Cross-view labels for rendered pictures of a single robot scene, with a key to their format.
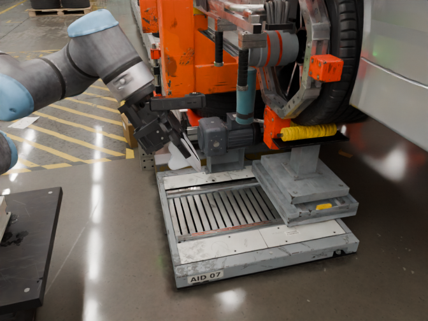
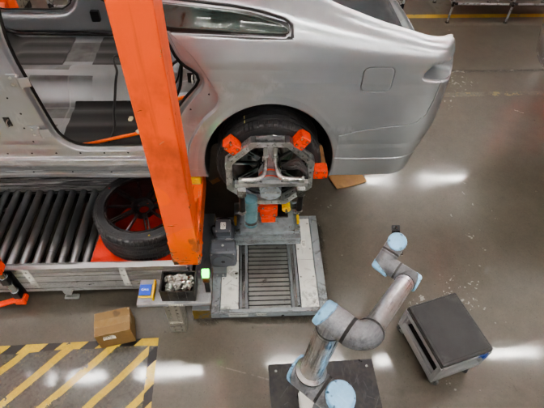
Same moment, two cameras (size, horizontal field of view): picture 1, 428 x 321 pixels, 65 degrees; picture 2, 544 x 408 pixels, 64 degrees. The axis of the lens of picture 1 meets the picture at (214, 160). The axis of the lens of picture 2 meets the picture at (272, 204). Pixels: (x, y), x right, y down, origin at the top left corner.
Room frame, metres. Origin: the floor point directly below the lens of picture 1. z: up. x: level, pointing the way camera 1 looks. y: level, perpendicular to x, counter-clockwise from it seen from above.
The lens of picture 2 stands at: (1.09, 1.60, 2.77)
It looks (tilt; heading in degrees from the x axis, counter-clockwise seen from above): 49 degrees down; 280
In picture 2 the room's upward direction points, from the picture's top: 2 degrees clockwise
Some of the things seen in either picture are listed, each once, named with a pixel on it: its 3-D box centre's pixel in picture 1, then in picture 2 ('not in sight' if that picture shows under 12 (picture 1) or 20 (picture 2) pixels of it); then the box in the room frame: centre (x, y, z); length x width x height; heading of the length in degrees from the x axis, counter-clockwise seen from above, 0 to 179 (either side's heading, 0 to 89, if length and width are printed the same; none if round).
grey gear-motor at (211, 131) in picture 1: (235, 143); (224, 241); (1.72, -0.12, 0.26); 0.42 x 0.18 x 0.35; 104
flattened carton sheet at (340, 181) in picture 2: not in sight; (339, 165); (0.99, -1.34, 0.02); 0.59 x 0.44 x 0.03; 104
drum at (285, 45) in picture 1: (268, 48); (269, 180); (1.42, -0.22, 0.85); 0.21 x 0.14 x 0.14; 104
